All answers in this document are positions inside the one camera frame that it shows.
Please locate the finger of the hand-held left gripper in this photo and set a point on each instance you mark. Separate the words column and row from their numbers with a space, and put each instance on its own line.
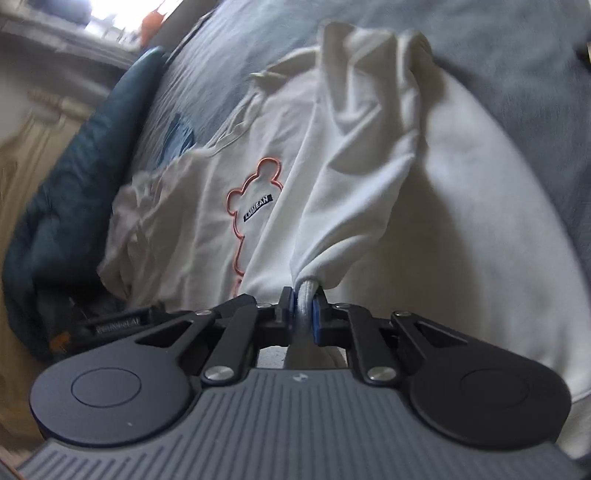
column 168, row 314

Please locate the orange object on windowsill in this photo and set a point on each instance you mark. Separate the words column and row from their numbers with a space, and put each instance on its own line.
column 152, row 14

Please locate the grey bed blanket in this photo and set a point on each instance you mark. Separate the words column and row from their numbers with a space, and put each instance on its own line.
column 508, row 55

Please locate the white bear-print sweatshirt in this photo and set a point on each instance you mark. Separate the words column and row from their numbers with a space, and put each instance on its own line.
column 461, row 184

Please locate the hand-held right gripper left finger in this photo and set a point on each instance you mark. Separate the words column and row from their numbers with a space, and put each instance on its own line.
column 288, row 309

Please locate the cream carved headboard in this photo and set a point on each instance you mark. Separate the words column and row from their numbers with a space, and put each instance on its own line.
column 27, row 152

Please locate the barred window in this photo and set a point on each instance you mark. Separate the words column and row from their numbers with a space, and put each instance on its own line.
column 106, row 7

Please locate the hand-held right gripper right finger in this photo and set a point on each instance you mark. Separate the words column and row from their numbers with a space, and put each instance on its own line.
column 317, row 318

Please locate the blue denim garment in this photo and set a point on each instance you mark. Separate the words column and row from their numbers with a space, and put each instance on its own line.
column 178, row 134

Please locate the dark teal duvet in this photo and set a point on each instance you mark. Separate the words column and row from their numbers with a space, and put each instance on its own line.
column 69, row 184

